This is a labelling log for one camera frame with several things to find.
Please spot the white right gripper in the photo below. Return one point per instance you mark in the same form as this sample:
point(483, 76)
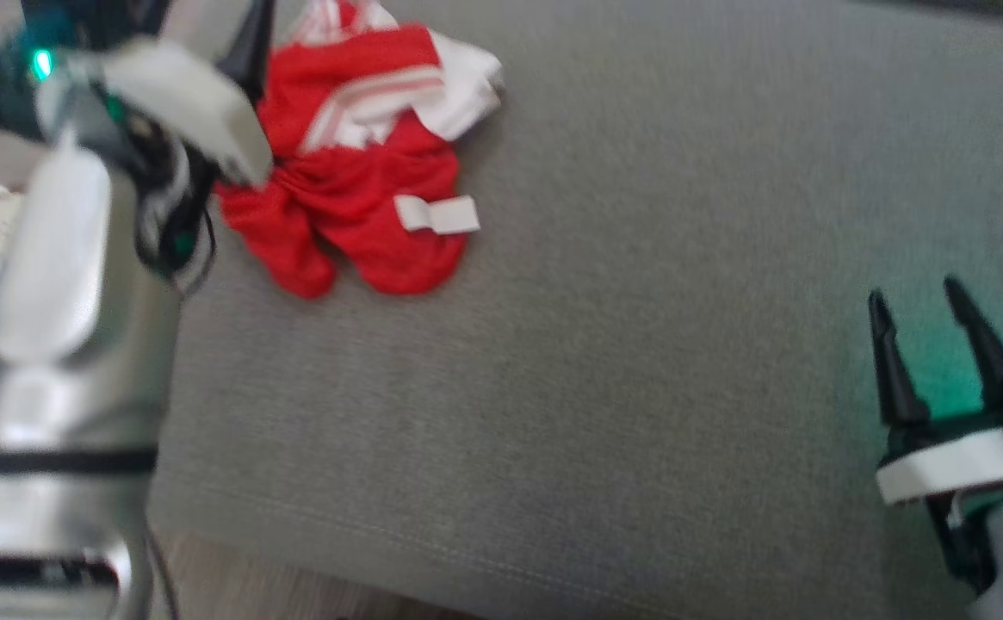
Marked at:
point(949, 461)

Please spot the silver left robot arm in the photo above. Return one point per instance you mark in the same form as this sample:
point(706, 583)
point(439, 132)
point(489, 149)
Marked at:
point(53, 301)

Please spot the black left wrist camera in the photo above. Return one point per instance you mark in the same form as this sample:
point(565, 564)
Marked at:
point(2, 95)

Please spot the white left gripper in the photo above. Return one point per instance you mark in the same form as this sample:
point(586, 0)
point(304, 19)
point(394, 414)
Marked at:
point(200, 112)

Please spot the red white striped garment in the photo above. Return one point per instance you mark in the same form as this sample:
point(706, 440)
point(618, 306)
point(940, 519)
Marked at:
point(355, 181)

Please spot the large grey sofa seat cushion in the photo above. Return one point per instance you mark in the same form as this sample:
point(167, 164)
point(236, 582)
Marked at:
point(596, 344)

